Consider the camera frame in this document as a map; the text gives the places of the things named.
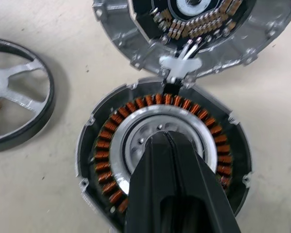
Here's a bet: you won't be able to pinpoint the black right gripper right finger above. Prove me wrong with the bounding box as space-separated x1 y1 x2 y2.
169 132 242 233

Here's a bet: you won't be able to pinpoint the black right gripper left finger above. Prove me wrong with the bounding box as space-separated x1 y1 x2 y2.
125 132 185 233

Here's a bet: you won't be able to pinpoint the round motor housing copper windings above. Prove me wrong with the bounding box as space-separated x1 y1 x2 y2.
74 77 252 225

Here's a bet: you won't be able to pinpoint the silver spoked rotor black rim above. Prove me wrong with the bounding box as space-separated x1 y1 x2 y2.
0 36 56 154

